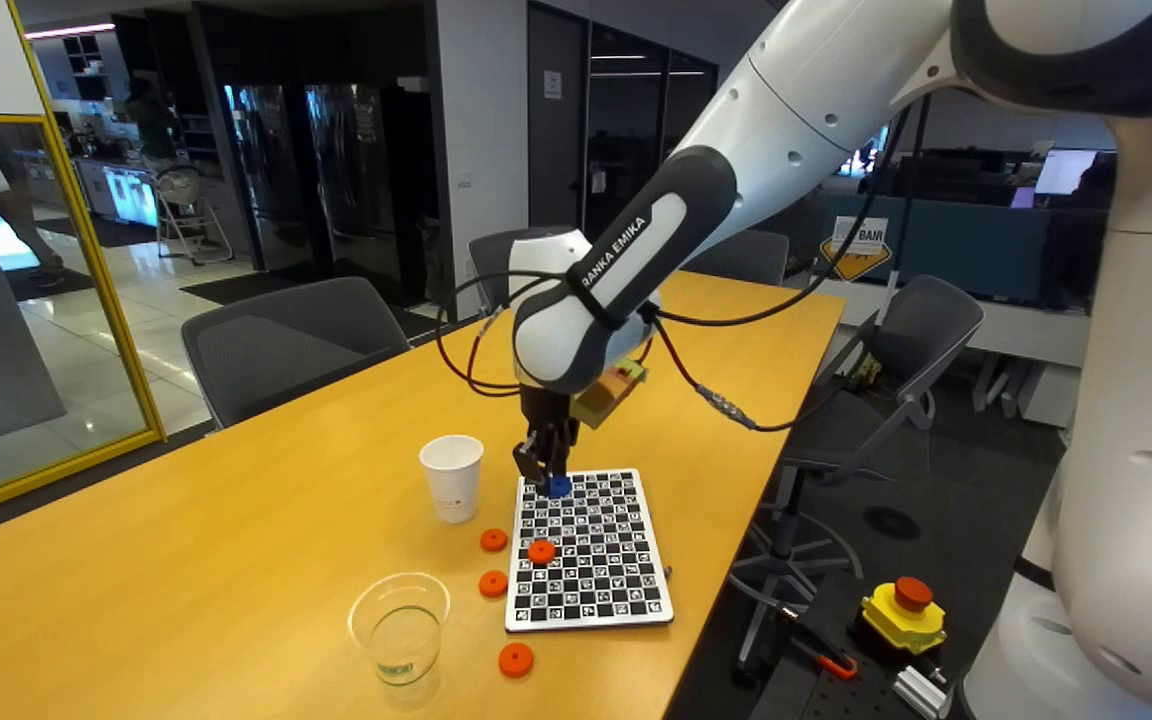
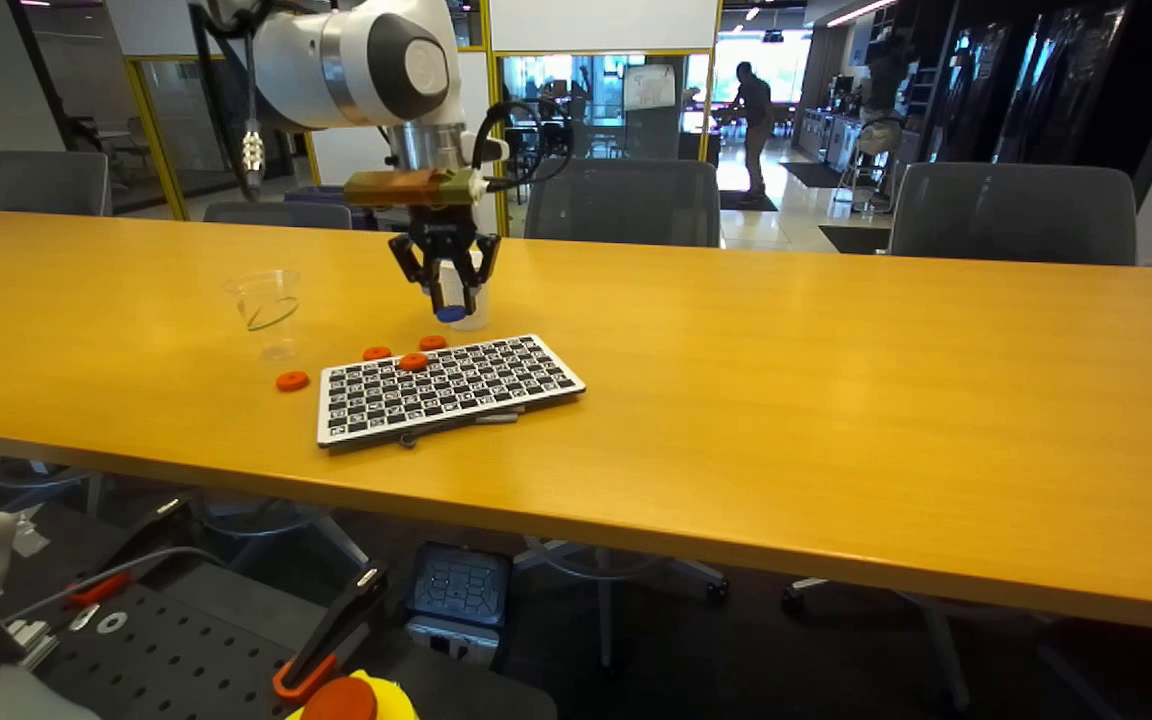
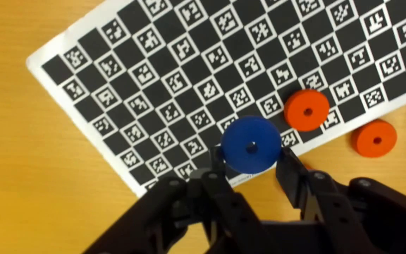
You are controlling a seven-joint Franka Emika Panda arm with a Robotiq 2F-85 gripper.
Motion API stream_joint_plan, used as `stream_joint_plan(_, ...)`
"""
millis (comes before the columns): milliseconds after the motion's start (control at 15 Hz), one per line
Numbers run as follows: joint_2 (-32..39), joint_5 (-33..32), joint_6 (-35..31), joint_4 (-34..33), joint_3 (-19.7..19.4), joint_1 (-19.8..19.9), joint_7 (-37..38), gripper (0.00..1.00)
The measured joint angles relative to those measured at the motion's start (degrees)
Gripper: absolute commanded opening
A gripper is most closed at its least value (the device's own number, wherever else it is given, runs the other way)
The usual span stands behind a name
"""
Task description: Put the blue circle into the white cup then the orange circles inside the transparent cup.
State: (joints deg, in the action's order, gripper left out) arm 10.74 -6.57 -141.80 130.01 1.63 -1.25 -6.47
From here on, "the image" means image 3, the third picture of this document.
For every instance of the blue disc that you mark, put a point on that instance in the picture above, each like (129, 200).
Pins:
(252, 135)

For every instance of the checkered marker calibration board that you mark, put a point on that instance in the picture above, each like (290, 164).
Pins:
(190, 70)

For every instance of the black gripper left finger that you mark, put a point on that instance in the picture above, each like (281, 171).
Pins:
(190, 216)

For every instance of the orange disc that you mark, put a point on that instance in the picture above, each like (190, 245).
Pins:
(307, 110)
(374, 137)

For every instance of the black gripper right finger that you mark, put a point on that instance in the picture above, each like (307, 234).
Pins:
(353, 216)

